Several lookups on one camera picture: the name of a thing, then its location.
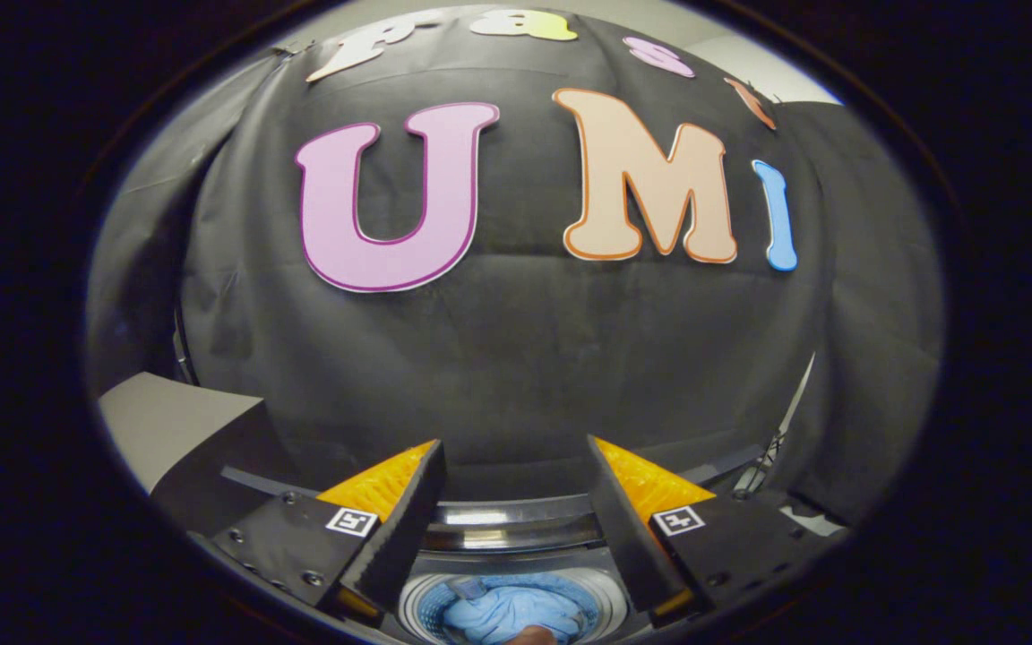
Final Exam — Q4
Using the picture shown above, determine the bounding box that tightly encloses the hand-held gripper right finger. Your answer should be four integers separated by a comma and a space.
586, 436, 839, 630

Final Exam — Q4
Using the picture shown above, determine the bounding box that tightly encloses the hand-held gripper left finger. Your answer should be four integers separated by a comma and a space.
189, 439, 447, 621

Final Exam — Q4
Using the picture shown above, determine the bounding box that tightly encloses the grey washing machine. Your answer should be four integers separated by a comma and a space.
380, 545, 653, 645

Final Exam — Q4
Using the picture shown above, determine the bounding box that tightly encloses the light blue garment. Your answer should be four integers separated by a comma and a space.
440, 576, 590, 645

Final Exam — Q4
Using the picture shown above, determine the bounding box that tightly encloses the white and dark cabinet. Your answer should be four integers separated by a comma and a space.
97, 372, 304, 538

